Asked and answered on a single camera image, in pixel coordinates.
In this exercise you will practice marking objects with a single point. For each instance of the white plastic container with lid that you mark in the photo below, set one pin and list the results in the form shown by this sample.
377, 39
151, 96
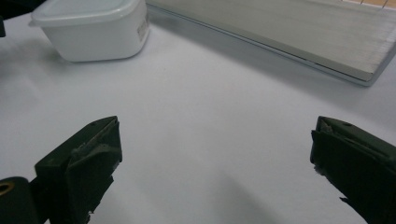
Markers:
96, 29

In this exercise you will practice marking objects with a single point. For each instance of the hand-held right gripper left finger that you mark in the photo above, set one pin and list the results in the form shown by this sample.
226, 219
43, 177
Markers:
84, 168

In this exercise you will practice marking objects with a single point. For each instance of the grey flat panel with frame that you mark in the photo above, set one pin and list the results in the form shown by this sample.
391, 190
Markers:
280, 31

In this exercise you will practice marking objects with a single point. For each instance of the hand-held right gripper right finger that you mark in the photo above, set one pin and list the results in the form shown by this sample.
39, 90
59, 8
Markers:
358, 161

